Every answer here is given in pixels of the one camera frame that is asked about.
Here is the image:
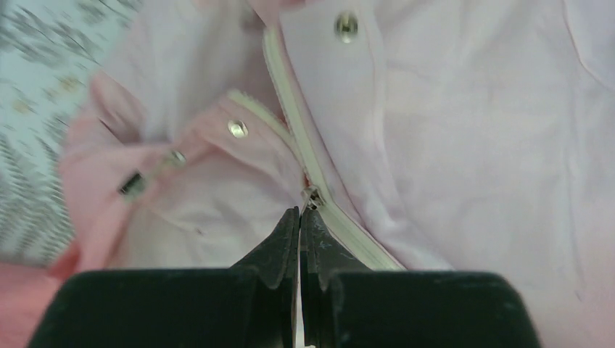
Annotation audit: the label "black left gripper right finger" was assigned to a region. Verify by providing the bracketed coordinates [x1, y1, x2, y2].
[300, 210, 540, 348]

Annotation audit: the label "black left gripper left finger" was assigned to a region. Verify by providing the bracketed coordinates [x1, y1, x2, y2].
[29, 207, 300, 348]

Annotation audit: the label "pink zip-up jacket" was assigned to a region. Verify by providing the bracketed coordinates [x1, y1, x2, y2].
[1, 1, 614, 347]

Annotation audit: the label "floral patterned table mat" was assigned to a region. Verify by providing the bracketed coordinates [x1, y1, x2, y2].
[1, 0, 141, 266]

